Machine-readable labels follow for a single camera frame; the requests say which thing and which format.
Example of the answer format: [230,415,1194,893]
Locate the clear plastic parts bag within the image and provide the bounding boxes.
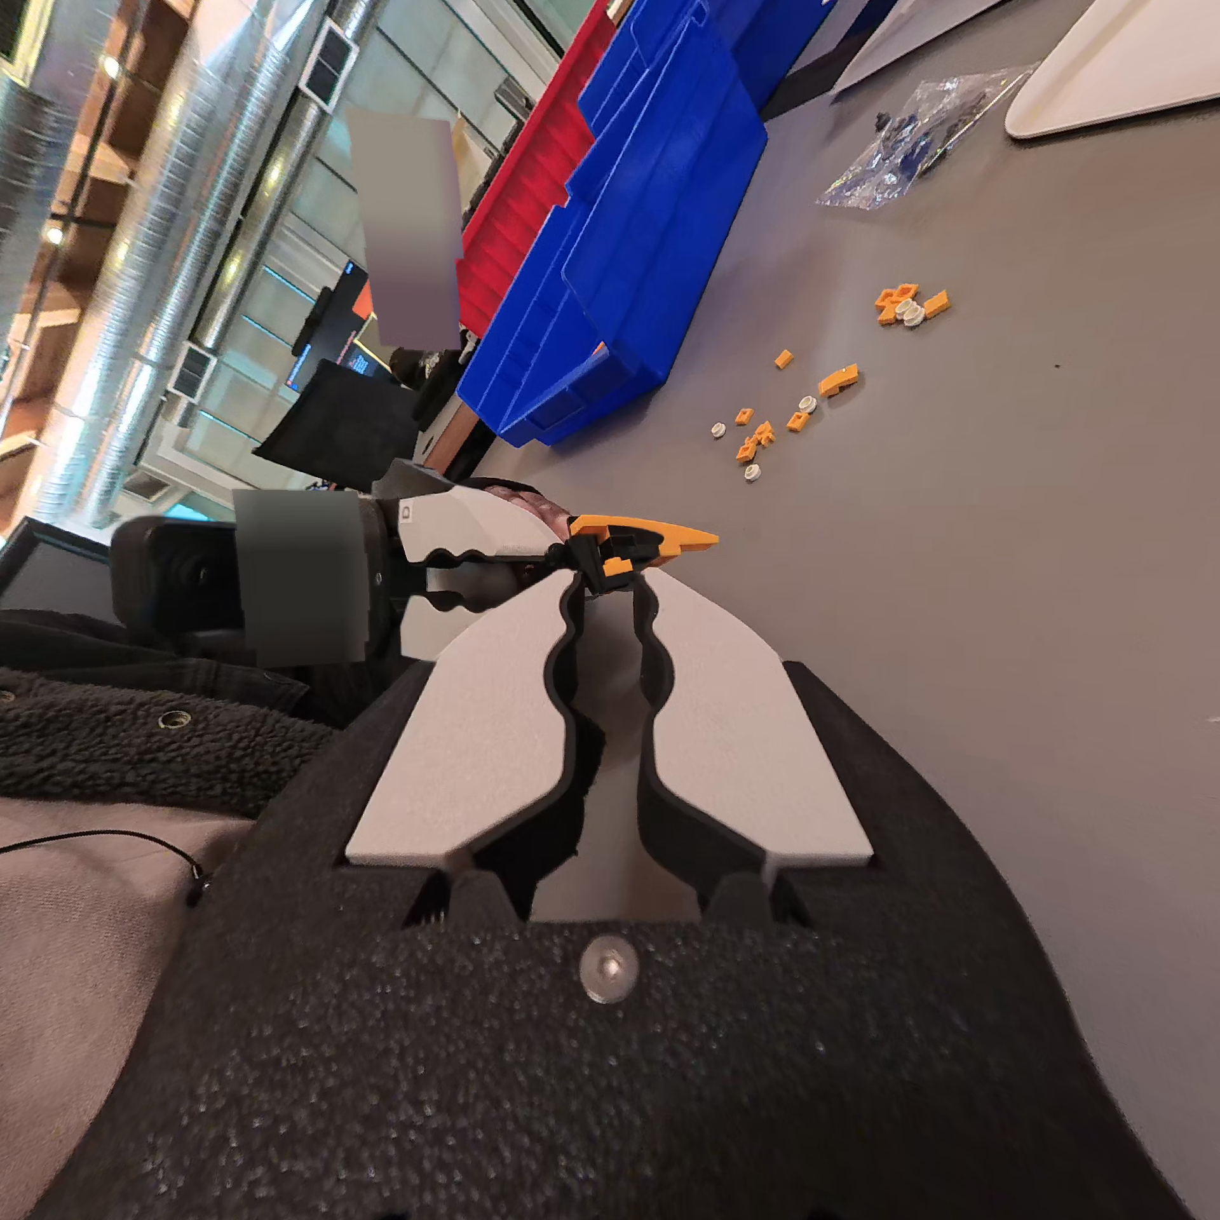
[817,61,1040,209]

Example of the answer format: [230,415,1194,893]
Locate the black mesh office chair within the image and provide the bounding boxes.
[253,360,426,497]

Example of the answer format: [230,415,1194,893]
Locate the beige sweatshirt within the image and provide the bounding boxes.
[0,791,256,1220]

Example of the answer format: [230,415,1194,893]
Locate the ceiling air vent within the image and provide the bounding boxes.
[298,19,361,106]

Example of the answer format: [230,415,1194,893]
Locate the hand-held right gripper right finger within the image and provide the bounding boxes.
[634,569,875,910]

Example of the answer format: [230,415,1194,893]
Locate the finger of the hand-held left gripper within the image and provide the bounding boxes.
[401,572,535,661]
[398,479,576,565]

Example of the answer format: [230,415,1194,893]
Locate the black fleece jacket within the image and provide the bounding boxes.
[0,610,337,820]

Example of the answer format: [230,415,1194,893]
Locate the blue plastic bin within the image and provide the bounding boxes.
[577,0,754,144]
[734,0,907,107]
[458,56,770,449]

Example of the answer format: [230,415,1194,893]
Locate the large display monitor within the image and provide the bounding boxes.
[287,257,374,386]

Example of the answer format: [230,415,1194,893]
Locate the red plastic bin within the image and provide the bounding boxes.
[456,0,621,335]

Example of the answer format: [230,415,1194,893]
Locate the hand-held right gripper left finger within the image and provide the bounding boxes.
[343,572,612,915]

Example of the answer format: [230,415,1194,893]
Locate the scattered small lego pieces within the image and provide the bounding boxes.
[711,283,953,482]

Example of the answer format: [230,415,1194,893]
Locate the person's left hand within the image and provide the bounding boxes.
[487,479,578,534]

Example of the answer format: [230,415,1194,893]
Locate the silver air duct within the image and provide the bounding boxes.
[29,0,321,526]

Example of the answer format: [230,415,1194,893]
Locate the black computer monitor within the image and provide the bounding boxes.
[0,514,121,623]

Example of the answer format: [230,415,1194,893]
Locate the orange black lego subassembly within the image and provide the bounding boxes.
[548,513,721,597]

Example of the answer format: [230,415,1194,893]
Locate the wood-edged grey table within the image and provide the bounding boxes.
[420,395,497,482]

